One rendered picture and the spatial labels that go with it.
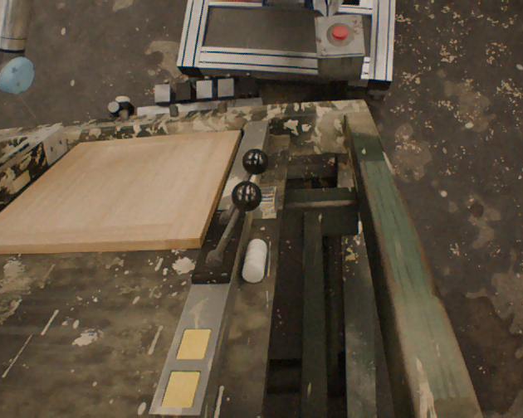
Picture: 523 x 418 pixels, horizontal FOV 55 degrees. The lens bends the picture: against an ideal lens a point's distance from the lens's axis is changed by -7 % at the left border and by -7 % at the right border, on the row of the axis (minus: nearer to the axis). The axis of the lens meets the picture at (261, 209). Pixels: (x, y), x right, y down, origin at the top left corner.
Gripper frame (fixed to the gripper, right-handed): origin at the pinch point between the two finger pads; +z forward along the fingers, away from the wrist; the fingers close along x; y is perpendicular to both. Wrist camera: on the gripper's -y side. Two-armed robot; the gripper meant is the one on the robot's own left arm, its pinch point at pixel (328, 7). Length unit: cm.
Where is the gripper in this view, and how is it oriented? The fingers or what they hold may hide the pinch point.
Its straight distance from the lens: 94.0
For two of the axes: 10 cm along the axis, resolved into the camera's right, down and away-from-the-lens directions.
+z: 0.4, 5.8, 8.1
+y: -1.8, 8.0, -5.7
